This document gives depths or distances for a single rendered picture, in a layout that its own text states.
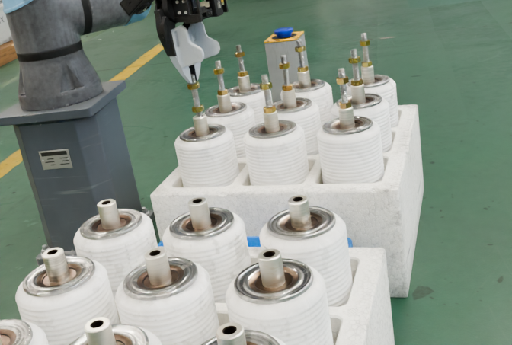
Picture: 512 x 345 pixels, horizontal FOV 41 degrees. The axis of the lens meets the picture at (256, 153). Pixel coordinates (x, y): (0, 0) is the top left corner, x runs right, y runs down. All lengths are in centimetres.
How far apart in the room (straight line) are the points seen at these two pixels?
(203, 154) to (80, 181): 30
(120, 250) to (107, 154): 50
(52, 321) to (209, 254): 18
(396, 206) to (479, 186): 44
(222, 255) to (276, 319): 16
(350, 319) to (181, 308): 17
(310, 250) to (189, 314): 14
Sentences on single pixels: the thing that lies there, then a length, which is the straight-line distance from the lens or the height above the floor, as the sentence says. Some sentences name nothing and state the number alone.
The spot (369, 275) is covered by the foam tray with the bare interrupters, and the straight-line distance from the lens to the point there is 79.
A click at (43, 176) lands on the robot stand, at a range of 131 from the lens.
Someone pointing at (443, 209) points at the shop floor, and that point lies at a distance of 133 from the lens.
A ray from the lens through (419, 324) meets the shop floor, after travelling 102.
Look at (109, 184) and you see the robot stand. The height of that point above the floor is 14.
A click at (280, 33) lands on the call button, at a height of 32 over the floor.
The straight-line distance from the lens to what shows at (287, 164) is 104.
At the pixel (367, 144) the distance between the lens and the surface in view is 101.
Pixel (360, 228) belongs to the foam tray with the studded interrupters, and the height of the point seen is 12.
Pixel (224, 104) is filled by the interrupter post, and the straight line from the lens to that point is 120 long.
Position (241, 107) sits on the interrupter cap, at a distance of 121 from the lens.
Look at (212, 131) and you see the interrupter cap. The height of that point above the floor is 25.
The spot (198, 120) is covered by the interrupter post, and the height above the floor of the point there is 28.
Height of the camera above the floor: 59
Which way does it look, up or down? 20 degrees down
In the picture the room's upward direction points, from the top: 9 degrees counter-clockwise
